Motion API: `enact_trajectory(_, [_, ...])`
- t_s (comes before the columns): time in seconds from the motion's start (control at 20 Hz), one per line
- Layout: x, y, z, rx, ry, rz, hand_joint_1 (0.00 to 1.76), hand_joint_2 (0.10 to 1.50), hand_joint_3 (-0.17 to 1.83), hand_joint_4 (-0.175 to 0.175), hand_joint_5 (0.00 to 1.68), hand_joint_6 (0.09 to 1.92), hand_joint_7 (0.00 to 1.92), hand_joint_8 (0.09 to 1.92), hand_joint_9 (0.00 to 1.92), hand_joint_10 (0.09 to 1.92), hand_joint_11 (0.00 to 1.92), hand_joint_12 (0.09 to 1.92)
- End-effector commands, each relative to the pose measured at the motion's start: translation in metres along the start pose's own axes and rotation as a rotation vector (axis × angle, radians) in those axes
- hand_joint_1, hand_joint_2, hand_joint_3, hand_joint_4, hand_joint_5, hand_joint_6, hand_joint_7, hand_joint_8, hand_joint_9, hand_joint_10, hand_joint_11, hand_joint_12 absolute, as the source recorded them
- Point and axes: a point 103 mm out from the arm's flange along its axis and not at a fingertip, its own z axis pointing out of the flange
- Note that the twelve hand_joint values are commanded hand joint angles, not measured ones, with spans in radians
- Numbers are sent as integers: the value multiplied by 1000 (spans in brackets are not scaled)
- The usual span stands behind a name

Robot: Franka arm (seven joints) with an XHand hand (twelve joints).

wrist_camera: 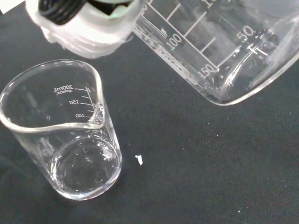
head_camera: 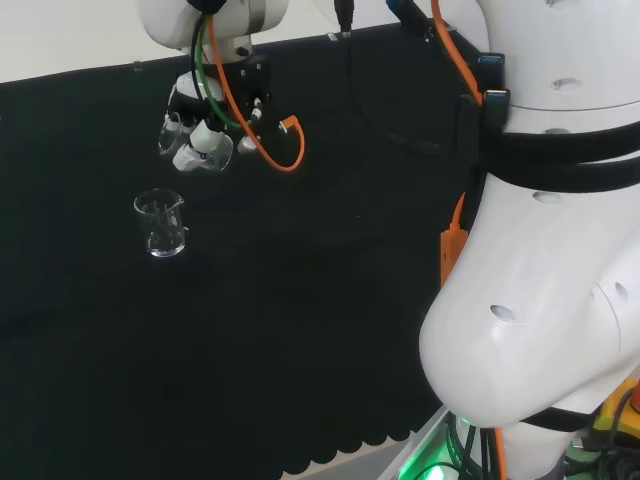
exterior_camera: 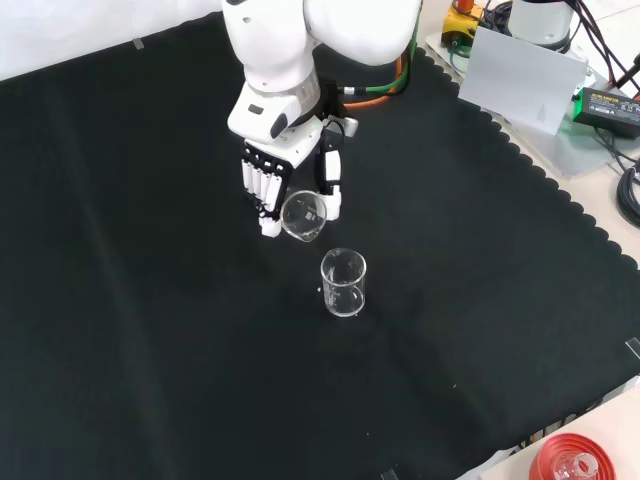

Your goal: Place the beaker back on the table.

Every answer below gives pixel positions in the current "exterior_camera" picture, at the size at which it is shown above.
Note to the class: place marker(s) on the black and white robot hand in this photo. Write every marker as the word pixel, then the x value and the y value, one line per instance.
pixel 295 170

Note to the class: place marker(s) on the black bench cloth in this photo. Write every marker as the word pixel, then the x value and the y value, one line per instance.
pixel 200 300

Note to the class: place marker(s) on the grey metal base plate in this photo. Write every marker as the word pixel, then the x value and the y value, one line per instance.
pixel 565 145

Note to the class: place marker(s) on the black power supply box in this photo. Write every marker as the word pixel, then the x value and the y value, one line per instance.
pixel 607 107

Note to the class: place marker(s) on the small clear glass flask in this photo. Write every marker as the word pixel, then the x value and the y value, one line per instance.
pixel 575 467

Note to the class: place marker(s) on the red round container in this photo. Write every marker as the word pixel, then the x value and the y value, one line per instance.
pixel 575 457

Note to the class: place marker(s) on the yellow emergency stop button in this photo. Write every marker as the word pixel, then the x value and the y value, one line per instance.
pixel 462 22

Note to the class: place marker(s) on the tall clear glass beaker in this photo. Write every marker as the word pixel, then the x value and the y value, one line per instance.
pixel 344 287

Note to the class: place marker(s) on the small clear glass beaker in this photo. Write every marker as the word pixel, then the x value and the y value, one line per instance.
pixel 303 215

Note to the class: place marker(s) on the pale grey board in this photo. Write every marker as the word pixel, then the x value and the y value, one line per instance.
pixel 520 85

